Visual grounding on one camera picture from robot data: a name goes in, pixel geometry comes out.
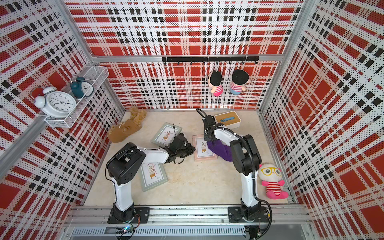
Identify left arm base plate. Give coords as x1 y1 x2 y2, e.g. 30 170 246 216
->
108 206 151 224

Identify white wire shelf basket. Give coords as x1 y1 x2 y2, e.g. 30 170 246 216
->
45 65 109 128

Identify green circuit board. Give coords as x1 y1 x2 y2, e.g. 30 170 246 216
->
116 226 133 235

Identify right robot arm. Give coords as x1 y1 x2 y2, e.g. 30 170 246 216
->
197 109 262 222

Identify brown plush toy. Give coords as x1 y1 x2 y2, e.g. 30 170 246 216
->
107 107 147 143

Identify white alarm clock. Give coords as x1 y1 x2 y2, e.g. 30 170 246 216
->
34 86 77 119

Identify white tissue box wooden lid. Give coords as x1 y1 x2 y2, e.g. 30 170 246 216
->
214 111 241 130

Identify black hook rail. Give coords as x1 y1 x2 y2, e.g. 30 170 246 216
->
162 56 260 64

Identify green picture frame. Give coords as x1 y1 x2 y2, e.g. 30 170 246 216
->
151 123 182 147
140 163 168 192

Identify pink picture frame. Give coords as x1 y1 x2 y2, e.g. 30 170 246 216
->
193 135 217 162

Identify purple cloth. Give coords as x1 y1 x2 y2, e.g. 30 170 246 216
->
207 140 233 162

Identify white pink plush toy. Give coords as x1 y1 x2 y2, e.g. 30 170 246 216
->
258 163 289 200

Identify doll with blue clothes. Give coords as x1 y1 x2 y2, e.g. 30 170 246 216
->
230 69 250 95

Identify doll with pink clothes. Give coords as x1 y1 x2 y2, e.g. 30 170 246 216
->
208 71 223 97

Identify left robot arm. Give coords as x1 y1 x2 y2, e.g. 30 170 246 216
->
105 133 196 224

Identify teal alarm clock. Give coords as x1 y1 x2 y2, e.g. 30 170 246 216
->
70 77 94 99

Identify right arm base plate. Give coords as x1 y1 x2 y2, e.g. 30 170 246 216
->
228 206 269 223

